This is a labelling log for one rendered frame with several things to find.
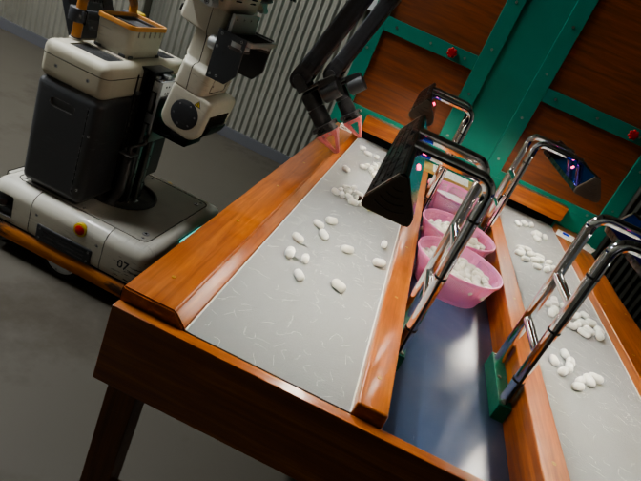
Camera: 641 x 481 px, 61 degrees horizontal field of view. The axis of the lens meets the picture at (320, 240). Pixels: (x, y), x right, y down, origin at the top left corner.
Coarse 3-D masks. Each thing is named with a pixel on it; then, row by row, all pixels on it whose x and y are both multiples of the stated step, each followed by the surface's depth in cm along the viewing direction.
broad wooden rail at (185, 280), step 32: (288, 160) 176; (320, 160) 189; (256, 192) 143; (288, 192) 152; (224, 224) 120; (256, 224) 126; (192, 256) 104; (224, 256) 108; (128, 288) 88; (160, 288) 91; (192, 288) 94; (192, 320) 91
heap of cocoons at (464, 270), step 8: (424, 248) 163; (432, 248) 165; (440, 264) 155; (456, 264) 160; (464, 264) 163; (472, 264) 165; (456, 272) 155; (464, 272) 156; (472, 272) 161; (480, 272) 163; (464, 280) 153; (472, 280) 156; (480, 280) 157; (488, 280) 161; (464, 288) 147
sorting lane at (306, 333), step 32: (352, 160) 215; (320, 192) 169; (352, 192) 181; (288, 224) 139; (352, 224) 156; (384, 224) 167; (256, 256) 118; (320, 256) 131; (352, 256) 138; (384, 256) 146; (224, 288) 103; (256, 288) 107; (288, 288) 112; (320, 288) 117; (352, 288) 123; (224, 320) 95; (256, 320) 98; (288, 320) 102; (320, 320) 106; (352, 320) 111; (256, 352) 90; (288, 352) 94; (320, 352) 97; (352, 352) 101; (320, 384) 90; (352, 384) 93
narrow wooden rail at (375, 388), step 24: (408, 240) 155; (408, 264) 140; (384, 288) 127; (408, 288) 128; (384, 312) 114; (384, 336) 106; (384, 360) 99; (360, 384) 92; (384, 384) 92; (360, 408) 86; (384, 408) 87
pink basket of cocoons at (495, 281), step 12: (420, 240) 158; (432, 240) 166; (420, 252) 154; (468, 252) 168; (420, 264) 154; (480, 264) 165; (420, 276) 155; (492, 276) 161; (444, 288) 149; (456, 288) 147; (468, 288) 146; (480, 288) 145; (492, 288) 147; (444, 300) 151; (456, 300) 150; (468, 300) 150
